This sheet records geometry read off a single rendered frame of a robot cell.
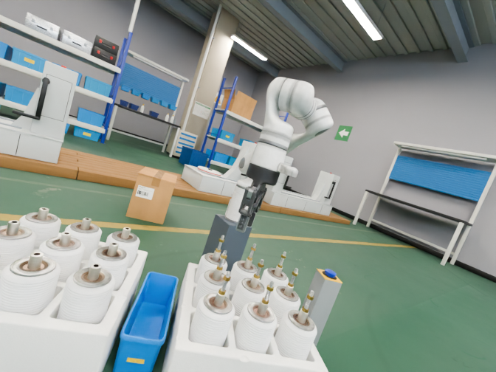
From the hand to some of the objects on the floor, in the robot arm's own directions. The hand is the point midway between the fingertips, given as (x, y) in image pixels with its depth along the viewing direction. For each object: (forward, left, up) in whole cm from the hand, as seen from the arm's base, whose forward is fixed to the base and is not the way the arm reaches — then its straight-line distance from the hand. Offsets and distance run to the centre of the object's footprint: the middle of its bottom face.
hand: (245, 223), depth 58 cm
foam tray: (-29, -32, -47) cm, 64 cm away
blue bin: (-20, -7, -47) cm, 52 cm away
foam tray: (-5, +16, -47) cm, 50 cm away
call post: (+1, +45, -47) cm, 65 cm away
